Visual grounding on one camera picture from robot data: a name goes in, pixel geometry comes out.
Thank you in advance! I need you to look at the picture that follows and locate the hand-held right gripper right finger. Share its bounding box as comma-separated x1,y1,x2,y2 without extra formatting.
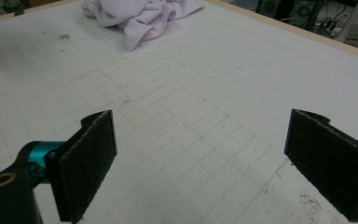
283,108,358,223

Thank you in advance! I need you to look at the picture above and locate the black computer tower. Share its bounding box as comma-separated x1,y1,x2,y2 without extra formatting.
256,0,294,21
292,0,317,28

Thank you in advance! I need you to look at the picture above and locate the white table leg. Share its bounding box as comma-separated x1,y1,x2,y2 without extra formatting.
335,0,358,43

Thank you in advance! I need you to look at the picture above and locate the white grid mat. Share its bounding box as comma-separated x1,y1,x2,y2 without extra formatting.
0,0,358,224

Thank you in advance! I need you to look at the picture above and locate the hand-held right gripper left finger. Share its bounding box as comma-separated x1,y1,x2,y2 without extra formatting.
45,109,118,224

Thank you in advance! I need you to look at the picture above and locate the light purple towel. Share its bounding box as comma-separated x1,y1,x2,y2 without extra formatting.
80,0,205,52

